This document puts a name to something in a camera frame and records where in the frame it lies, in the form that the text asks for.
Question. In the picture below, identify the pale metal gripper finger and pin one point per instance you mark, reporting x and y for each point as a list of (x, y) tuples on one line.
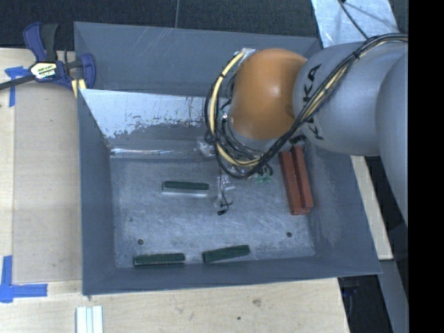
[(220, 189), (228, 185)]

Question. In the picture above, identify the dark green flat block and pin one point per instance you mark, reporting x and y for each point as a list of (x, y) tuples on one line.
[(226, 253), (159, 259), (186, 185)]

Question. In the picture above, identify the grey metal bin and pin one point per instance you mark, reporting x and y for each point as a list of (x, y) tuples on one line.
[(173, 220)]

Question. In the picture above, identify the red-brown flat block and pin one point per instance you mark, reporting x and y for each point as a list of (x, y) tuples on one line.
[(290, 186), (303, 177)]

